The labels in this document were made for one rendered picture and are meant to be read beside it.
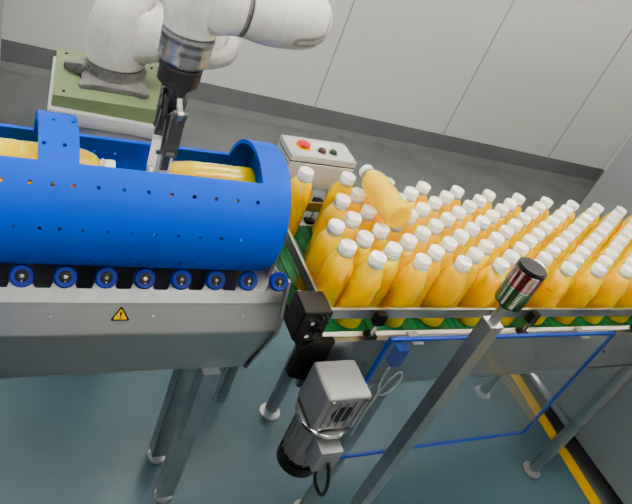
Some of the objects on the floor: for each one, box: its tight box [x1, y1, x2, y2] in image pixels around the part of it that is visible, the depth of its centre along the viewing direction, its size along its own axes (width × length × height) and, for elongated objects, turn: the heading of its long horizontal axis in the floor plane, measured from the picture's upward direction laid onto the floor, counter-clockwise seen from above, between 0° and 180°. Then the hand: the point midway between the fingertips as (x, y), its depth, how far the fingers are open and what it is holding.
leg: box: [147, 369, 196, 464], centre depth 181 cm, size 6×6×63 cm
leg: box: [153, 367, 221, 504], centre depth 172 cm, size 6×6×63 cm
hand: (159, 160), depth 116 cm, fingers open, 5 cm apart
